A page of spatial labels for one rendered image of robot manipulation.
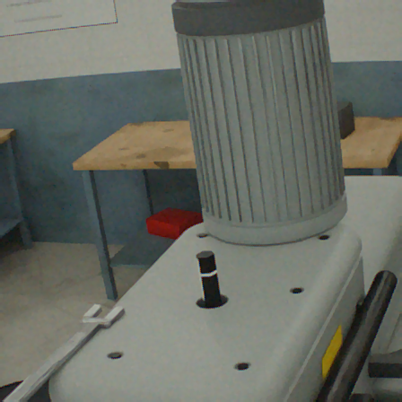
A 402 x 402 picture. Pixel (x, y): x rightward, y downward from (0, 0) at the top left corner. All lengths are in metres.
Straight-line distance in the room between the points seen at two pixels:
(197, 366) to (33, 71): 5.34
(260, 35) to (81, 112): 5.01
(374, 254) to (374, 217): 0.13
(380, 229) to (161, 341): 0.64
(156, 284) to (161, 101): 4.69
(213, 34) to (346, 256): 0.32
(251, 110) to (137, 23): 4.63
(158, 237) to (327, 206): 4.53
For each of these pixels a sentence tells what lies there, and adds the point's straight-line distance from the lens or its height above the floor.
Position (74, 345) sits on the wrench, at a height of 1.90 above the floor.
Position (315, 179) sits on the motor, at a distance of 1.18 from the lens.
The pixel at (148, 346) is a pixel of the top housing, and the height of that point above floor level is 1.89.
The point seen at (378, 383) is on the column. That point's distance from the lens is 1.54.
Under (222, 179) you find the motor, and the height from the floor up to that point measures 1.98.
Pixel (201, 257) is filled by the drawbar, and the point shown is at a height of 1.95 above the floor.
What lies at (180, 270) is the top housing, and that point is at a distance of 1.15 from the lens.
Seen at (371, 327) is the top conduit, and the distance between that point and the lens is 1.15.
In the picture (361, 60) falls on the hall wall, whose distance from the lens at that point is 5.33.
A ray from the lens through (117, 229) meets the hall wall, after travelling 6.27.
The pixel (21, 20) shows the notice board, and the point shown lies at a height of 1.63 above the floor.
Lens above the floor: 2.36
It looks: 20 degrees down
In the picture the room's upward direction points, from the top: 9 degrees counter-clockwise
